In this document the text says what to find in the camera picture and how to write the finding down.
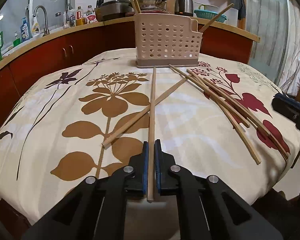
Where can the white spray bottle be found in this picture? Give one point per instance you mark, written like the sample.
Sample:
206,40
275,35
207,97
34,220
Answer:
35,26

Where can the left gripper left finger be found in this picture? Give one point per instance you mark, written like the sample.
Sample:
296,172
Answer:
95,208

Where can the steel wok with lid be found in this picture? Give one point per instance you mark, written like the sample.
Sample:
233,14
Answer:
152,4

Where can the white enamel basin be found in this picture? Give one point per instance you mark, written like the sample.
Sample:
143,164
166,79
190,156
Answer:
208,7

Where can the steel electric kettle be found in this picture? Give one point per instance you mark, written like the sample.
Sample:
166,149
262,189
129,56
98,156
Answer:
184,7

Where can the red white snack bag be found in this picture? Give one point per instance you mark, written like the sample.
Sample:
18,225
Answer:
90,16

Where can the window with frame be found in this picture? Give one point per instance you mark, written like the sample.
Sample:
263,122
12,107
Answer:
13,12

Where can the floral tablecloth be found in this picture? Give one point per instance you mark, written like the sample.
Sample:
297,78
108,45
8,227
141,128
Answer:
52,138

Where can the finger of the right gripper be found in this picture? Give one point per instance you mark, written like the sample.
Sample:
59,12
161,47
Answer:
286,106

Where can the white plastic cup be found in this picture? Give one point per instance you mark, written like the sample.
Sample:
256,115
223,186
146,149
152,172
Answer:
232,17

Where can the orange oil bottle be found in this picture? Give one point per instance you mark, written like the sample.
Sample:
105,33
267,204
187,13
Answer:
80,18

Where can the teal plastic colander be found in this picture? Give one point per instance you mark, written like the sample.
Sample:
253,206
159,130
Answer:
208,15

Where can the glass sliding door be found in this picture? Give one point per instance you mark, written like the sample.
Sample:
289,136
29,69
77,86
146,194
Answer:
277,54

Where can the wooden countertop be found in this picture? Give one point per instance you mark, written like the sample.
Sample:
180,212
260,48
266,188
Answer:
28,45

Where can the pink perforated utensil holder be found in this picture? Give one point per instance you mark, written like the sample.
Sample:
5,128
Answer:
164,39

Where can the blue detergent bottle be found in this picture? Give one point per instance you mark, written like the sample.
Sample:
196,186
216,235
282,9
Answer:
25,30

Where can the black rice cooker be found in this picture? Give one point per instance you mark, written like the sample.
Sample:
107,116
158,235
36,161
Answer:
115,9

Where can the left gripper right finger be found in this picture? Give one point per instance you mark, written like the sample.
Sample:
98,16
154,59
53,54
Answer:
207,207

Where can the red induction cooktop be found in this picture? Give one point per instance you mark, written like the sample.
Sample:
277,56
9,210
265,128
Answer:
153,11

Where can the small green soap bottle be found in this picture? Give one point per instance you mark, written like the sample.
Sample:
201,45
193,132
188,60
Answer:
17,40

